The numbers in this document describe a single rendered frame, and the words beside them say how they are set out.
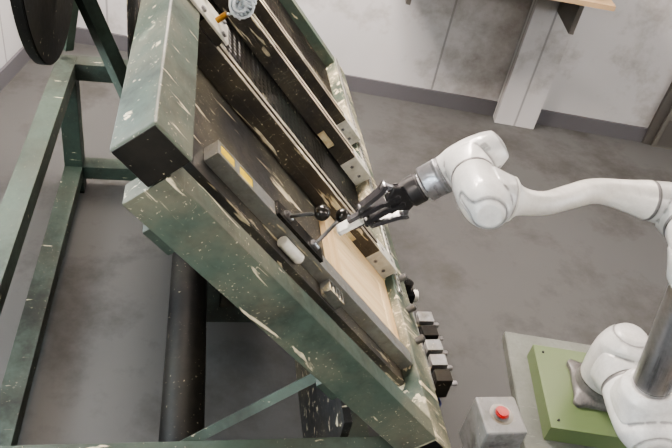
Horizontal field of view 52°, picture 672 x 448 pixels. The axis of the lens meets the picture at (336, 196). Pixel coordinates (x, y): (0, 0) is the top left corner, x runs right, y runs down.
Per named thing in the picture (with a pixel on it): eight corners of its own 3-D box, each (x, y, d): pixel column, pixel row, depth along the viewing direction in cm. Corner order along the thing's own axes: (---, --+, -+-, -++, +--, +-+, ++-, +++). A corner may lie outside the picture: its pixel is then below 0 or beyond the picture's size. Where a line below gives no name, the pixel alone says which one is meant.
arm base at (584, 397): (617, 362, 231) (624, 352, 228) (631, 418, 213) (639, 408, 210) (563, 351, 231) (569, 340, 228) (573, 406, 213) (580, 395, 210)
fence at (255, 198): (401, 370, 205) (413, 364, 205) (203, 161, 149) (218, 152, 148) (397, 356, 209) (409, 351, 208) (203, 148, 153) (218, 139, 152)
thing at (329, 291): (334, 309, 179) (344, 304, 178) (320, 294, 174) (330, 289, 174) (332, 298, 182) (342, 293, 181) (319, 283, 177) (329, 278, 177)
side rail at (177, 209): (400, 454, 188) (436, 439, 185) (121, 204, 122) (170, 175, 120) (396, 434, 192) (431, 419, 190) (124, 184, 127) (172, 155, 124)
